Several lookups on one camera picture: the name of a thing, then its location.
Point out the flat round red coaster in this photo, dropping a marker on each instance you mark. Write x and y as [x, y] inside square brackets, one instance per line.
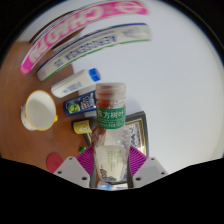
[53, 162]

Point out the dark blue pump bottle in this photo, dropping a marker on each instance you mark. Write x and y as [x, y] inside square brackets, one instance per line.
[78, 106]

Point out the clear green-labelled drink bottle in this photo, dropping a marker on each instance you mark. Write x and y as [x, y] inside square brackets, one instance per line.
[111, 133]

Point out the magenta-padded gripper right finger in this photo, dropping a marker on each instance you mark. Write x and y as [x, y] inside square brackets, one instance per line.
[146, 168]

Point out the framed group photo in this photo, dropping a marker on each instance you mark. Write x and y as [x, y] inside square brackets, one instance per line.
[138, 131]

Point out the tall white blue-green tube box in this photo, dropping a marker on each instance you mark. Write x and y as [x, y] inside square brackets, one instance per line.
[90, 46]

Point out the small green packet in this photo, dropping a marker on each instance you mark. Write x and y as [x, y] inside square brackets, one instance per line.
[82, 149]

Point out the dark pump bottle yellow label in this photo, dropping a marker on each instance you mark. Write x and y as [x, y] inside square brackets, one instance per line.
[81, 127]

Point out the tall pink tube box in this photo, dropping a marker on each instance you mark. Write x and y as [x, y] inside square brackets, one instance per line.
[76, 25]

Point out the white bottle with blue cap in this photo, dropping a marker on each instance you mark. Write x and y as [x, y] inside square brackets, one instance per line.
[71, 84]

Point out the cream mug with yellow rim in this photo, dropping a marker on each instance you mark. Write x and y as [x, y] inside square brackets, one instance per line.
[39, 111]

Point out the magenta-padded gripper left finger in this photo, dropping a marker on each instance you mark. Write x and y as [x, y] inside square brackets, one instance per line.
[73, 170]

